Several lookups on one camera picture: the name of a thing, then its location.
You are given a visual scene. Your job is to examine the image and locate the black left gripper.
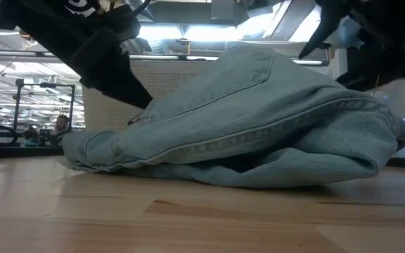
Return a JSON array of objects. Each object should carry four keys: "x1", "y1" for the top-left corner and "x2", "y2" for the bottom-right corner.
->
[{"x1": 0, "y1": 0, "x2": 154, "y2": 110}]

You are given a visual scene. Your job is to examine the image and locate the white perforated laundry basket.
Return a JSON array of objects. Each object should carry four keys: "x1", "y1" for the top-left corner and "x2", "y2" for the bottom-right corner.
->
[{"x1": 81, "y1": 58, "x2": 231, "y2": 133}]

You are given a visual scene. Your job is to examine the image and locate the black rack frame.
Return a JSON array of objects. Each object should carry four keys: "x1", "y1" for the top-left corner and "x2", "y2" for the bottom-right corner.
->
[{"x1": 11, "y1": 78, "x2": 77, "y2": 134}]

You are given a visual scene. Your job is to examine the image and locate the grey horizontal pipe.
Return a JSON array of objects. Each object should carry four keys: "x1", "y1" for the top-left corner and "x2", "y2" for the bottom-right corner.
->
[{"x1": 0, "y1": 50, "x2": 331, "y2": 67}]

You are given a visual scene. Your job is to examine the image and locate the person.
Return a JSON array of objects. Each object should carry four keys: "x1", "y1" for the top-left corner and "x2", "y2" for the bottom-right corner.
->
[
  {"x1": 20, "y1": 126, "x2": 41, "y2": 148},
  {"x1": 51, "y1": 114, "x2": 72, "y2": 138}
]

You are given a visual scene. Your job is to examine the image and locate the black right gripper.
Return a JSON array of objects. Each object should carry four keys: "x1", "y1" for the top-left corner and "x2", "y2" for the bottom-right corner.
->
[{"x1": 297, "y1": 0, "x2": 405, "y2": 93}]

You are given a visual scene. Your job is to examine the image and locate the light blue denim jeans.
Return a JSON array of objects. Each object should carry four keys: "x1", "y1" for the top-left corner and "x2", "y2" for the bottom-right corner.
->
[{"x1": 60, "y1": 45, "x2": 405, "y2": 189}]

